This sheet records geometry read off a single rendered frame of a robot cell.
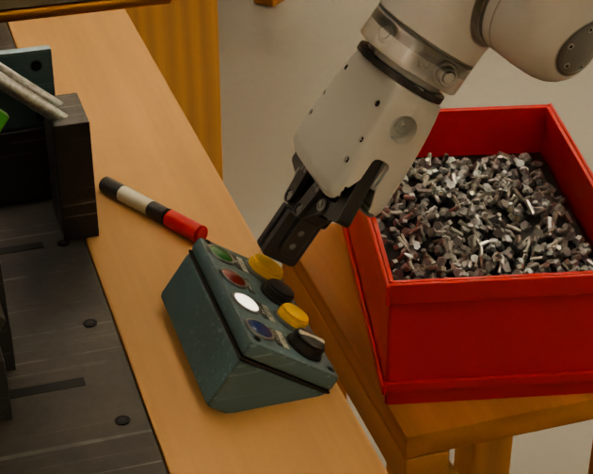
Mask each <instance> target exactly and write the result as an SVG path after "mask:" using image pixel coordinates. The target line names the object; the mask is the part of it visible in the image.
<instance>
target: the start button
mask: <svg viewBox="0 0 593 474"><path fill-rule="evenodd" d="M248 263H249V265H250V267H251V268H252V269H253V270H254V271H255V272H256V273H258V274H259V275H260V276H262V277H264V278H266V279H270V278H276V279H279V280H281V279H282V277H283V271H282V269H281V267H280V266H279V265H278V264H277V263H276V262H275V261H273V260H272V259H270V258H268V257H267V256H266V255H263V254H259V253H256V254H255V255H252V256H251V258H250V259H249V260H248Z"/></svg>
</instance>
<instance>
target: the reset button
mask: <svg viewBox="0 0 593 474"><path fill-rule="evenodd" d="M278 314H279V315H280V317H281V318H282V319H283V320H284V321H285V322H287V323H288V324H289V325H291V326H292V327H294V328H300V327H302V328H305V327H306V326H307V324H308V323H309V322H308V321H309V318H308V316H307V314H306V313H305V312H304V311H303V310H302V309H301V308H299V307H297V306H296V305H293V304H291V303H284V304H282V305H281V306H280V308H279V309H278Z"/></svg>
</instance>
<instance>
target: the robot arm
mask: <svg viewBox="0 0 593 474"><path fill-rule="evenodd" d="M361 34H362V35H363V36H364V37H365V38H366V39H367V40H368V41H369V42H368V41H365V40H361V42H360V43H359V45H358V46H357V49H358V50H357V52H356V53H355V54H354V55H352V56H351V57H350V58H349V59H348V61H347V62H346V63H345V64H344V65H343V67H342V68H341V69H340V70H339V72H338V73H337V74H336V75H335V76H334V78H333V79H332V80H331V82H330V83H329V85H328V86H327V87H326V89H325V90H324V91H323V93H322V94H321V95H320V97H319V98H318V99H317V101H316V102H315V104H314V105H313V107H312V108H311V110H310V111H309V113H308V114H307V116H306V117H305V119H303V121H302V123H301V124H300V126H299V128H298V129H297V131H296V134H295V136H294V147H295V150H296V152H295V154H294V155H293V158H292V163H293V167H294V170H295V176H294V178H293V180H292V182H291V183H290V185H289V187H288V189H287V190H286V192H285V194H284V201H286V202H288V203H285V202H283V203H282V204H281V206H280V207H279V209H278V210H277V212H276V213H275V215H274V216H273V218H272V219H271V221H270V222H269V224H268V225H267V226H266V228H265V229H264V231H263V233H262V234H261V236H260V237H259V239H258V240H257V244H258V246H259V247H260V248H261V250H262V252H263V253H264V255H266V256H267V257H269V258H271V259H274V260H276V261H279V262H281V263H284V264H286V265H288V266H290V267H293V266H295V265H296V264H297V263H298V261H299V260H300V258H301V257H302V256H303V254H304V253H305V251H306V250H307V248H308V247H309V246H310V244H311V243H312V241H313V239H314V238H315V236H316V235H317V234H318V232H319V231H320V229H326V228H327V227H328V226H329V224H330V223H331V222H335V223H337V224H339V225H341V226H343V227H345V228H348V227H349V226H350V225H351V223H352V221H353V219H354V217H355V216H356V214H357V212H358V210H359V209H360V210H361V212H362V213H363V214H365V215H367V216H369V217H375V216H377V215H378V214H379V213H380V212H381V211H382V210H383V209H384V207H385V206H386V204H387V203H388V201H389V200H390V199H391V197H392V196H393V194H394V192H395V191H396V189H397V187H398V186H399V184H400V183H401V181H402V180H403V179H404V177H405V176H406V174H407V173H408V171H409V169H410V167H411V166H412V164H413V162H414V161H415V159H416V157H417V155H418V154H419V152H420V150H421V149H422V147H423V145H424V143H425V141H426V139H427V138H428V136H429V134H430V131H431V129H432V127H433V125H434V123H435V121H436V119H437V116H438V114H439V112H440V110H441V108H440V107H439V106H438V104H441V103H442V101H443V100H444V96H443V95H442V93H441V92H440V90H441V91H442V92H444V93H446V94H448V95H452V96H453V95H455V94H456V93H457V91H458V89H459V88H460V87H461V85H462V84H463V82H464V81H465V79H466V78H467V77H468V75H469V74H470V72H471V71H472V70H473V68H474V66H475V65H476V63H477V62H478V61H479V59H480V58H481V56H482V55H483V53H485V52H486V51H487V49H488V48H489V47H490V48H492V49H493V50H494V51H495V52H497V53H498V54H499V55H501V56H502V57H503V58H504V59H506V60H507V61H508V62H510V63H511V64H512V65H514V66H515V67H517V68H518V69H520V70H521V71H523V72H525V73H526V74H528V75H530V76H532V77H534V78H536V79H538V80H541V81H544V82H560V81H565V80H568V79H569V78H571V77H573V76H575V75H577V74H578V73H579V72H581V71H582V70H583V69H584V68H585V67H586V66H587V65H588V64H589V63H590V61H591V60H592V59H593V0H380V2H379V4H378V5H377V7H376V9H375V10H374V11H373V13H372V14H371V16H370V17H369V19H368V20H367V22H366V23H365V25H364V26H363V28H362V29H361Z"/></svg>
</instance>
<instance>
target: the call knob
mask: <svg viewBox="0 0 593 474"><path fill-rule="evenodd" d="M291 340H292V342H293V343H294V344H295V345H296V346H297V347H298V348H299V349H300V350H301V351H303V352H304V353H306V354H308V355H310V356H314V357H320V356H321V355H322V354H323V353H324V352H325V341H324V340H323V339H321V338H319V337H318V336H317V335H315V334H314V333H313V332H312V331H310V330H308V329H306V328H302V327H300V328H298V329H295V331H294V332H293V333H292V335H291Z"/></svg>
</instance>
